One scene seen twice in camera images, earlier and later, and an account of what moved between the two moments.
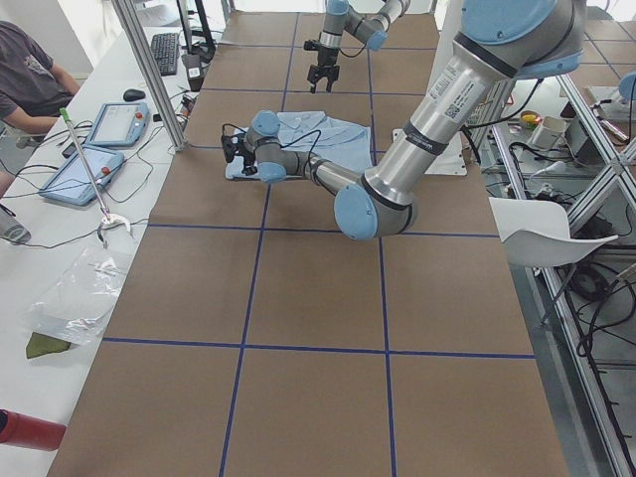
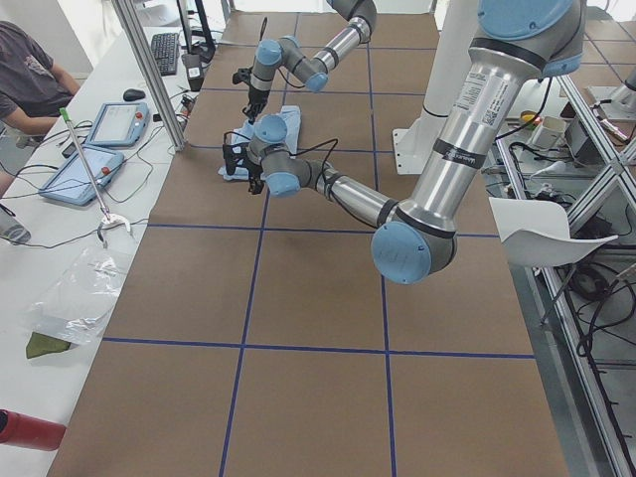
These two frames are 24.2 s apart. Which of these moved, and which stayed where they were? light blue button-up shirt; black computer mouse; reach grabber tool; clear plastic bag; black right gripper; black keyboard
Moved: black right gripper; light blue button-up shirt
Stayed: black keyboard; black computer mouse; clear plastic bag; reach grabber tool
